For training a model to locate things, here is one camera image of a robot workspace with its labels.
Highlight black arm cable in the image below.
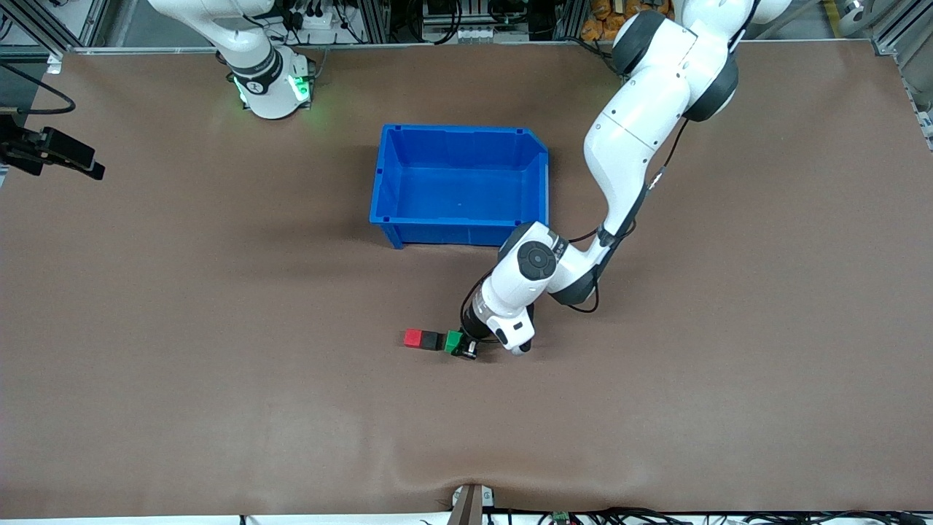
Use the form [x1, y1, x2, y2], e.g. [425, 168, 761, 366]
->
[461, 117, 692, 345]
[0, 64, 77, 115]

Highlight white power strip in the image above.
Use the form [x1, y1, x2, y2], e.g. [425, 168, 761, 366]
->
[288, 6, 343, 31]

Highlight orange snack bag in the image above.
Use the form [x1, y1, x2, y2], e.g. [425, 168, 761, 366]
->
[581, 0, 675, 42]

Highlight blue plastic bin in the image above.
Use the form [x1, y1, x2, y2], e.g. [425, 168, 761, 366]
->
[369, 122, 550, 254]

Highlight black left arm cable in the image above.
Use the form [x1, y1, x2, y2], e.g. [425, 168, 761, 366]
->
[461, 117, 692, 345]

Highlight aluminium camera post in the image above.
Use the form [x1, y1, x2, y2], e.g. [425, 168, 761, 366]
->
[452, 483, 495, 525]

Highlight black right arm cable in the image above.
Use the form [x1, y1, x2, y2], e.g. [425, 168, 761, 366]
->
[0, 64, 77, 115]

